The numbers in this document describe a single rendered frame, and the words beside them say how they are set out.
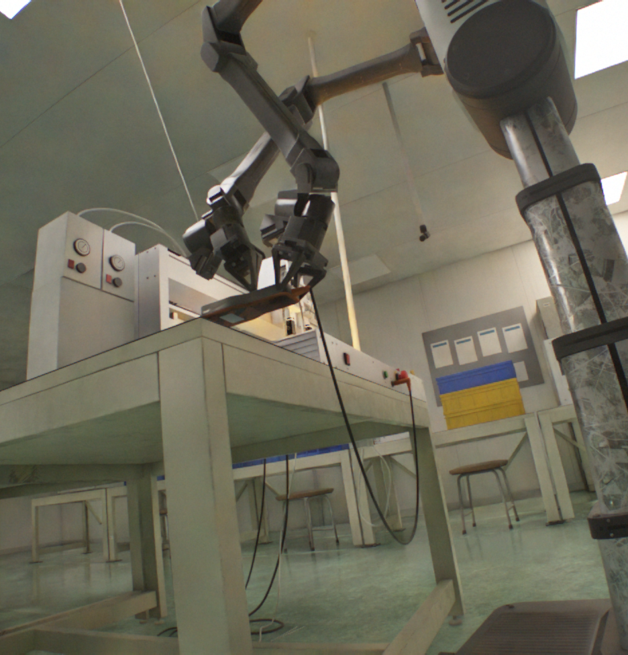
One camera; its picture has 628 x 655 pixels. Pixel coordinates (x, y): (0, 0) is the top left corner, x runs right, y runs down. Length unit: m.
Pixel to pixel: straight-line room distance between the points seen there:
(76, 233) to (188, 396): 0.74
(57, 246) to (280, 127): 0.60
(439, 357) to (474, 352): 0.40
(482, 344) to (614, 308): 4.77
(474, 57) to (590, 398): 0.49
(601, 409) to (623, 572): 0.17
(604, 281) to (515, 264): 5.00
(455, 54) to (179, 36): 2.20
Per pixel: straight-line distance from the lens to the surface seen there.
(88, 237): 1.25
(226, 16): 1.13
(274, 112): 0.98
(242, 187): 1.06
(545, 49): 0.71
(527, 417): 3.36
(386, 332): 5.64
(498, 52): 0.73
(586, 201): 0.64
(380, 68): 1.26
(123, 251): 1.31
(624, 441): 0.57
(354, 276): 5.42
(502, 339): 5.33
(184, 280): 1.37
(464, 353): 5.35
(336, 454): 3.69
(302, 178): 0.88
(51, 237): 1.26
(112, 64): 2.97
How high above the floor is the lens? 0.53
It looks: 17 degrees up
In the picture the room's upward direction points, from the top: 9 degrees counter-clockwise
